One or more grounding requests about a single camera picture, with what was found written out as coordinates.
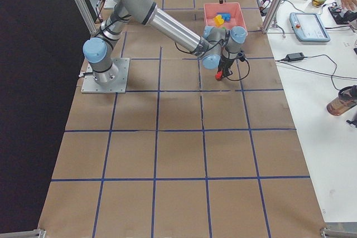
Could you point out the red toy block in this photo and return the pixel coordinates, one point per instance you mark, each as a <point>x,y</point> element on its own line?
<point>219,76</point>

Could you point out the blue toy block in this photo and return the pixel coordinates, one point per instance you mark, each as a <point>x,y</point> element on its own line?
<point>225,16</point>

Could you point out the yellow toy block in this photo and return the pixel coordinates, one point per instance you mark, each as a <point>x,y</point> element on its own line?
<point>218,20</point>

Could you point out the pink plastic box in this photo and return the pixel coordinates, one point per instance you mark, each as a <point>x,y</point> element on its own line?
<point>235,28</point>

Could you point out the black power adapter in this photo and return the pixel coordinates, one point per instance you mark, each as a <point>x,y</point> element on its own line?
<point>294,57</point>

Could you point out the blue teach pendant tablet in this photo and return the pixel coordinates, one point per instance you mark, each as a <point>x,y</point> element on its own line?
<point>308,27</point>

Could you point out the brown water bottle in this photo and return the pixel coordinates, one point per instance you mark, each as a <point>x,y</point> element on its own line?
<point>345,100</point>

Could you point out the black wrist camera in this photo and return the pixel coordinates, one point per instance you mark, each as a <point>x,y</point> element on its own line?
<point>241,56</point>

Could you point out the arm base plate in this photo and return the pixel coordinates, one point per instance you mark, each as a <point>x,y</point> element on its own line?
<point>113,81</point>
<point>109,4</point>

